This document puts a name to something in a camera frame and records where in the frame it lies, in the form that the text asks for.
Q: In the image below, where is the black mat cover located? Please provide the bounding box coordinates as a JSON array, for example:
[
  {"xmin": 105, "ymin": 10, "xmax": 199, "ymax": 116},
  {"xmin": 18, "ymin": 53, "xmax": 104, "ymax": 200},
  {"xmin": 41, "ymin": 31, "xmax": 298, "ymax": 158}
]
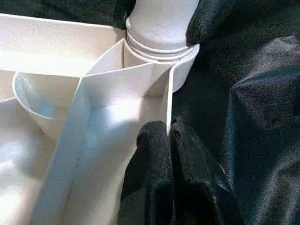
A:
[{"xmin": 0, "ymin": 0, "xmax": 300, "ymax": 225}]

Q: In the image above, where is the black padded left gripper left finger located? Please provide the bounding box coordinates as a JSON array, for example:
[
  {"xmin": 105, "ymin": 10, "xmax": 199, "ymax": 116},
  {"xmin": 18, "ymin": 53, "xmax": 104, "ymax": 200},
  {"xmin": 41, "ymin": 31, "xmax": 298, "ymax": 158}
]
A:
[{"xmin": 119, "ymin": 120, "xmax": 175, "ymax": 225}]

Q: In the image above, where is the white plastic table leg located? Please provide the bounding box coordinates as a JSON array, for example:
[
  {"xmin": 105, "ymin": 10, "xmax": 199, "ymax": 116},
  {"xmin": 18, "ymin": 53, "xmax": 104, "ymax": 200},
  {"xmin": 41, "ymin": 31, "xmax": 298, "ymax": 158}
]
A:
[{"xmin": 125, "ymin": 0, "xmax": 200, "ymax": 63}]

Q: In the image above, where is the white plastic table top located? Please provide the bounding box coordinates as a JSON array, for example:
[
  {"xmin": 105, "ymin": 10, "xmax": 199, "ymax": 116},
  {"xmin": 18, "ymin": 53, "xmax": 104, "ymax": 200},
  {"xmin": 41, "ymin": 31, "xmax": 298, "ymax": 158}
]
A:
[{"xmin": 0, "ymin": 13, "xmax": 200, "ymax": 225}]

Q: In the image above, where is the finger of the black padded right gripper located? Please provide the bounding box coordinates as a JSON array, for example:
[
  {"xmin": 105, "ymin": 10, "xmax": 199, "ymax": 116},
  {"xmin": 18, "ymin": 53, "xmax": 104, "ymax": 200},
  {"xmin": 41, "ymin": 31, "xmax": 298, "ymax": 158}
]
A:
[
  {"xmin": 186, "ymin": 0, "xmax": 236, "ymax": 47},
  {"xmin": 113, "ymin": 0, "xmax": 136, "ymax": 30}
]

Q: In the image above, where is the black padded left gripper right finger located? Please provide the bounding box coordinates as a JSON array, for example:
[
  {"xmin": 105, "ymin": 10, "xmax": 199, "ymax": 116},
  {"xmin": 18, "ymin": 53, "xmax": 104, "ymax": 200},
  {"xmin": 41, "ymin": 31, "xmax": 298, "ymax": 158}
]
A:
[{"xmin": 169, "ymin": 120, "xmax": 242, "ymax": 225}]

